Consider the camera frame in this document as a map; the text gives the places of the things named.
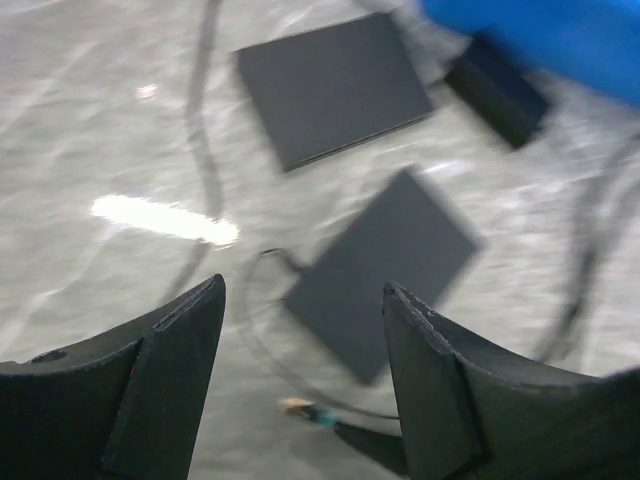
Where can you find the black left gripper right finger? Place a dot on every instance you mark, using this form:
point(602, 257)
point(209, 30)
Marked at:
point(471, 409)

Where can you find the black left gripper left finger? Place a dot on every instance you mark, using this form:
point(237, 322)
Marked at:
point(125, 404)

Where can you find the black patch cable teal plug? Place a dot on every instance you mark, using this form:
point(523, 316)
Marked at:
point(287, 350)

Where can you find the black switch box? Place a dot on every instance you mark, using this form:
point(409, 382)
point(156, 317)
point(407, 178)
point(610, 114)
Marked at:
point(410, 235)

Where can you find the black network switch with ports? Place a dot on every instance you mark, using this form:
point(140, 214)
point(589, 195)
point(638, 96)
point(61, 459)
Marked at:
point(325, 90)

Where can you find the black power adapter brick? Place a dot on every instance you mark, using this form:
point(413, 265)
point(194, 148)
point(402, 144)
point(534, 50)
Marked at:
point(485, 79)

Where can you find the blue plastic bin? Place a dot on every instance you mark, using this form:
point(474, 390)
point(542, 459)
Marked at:
point(595, 43)

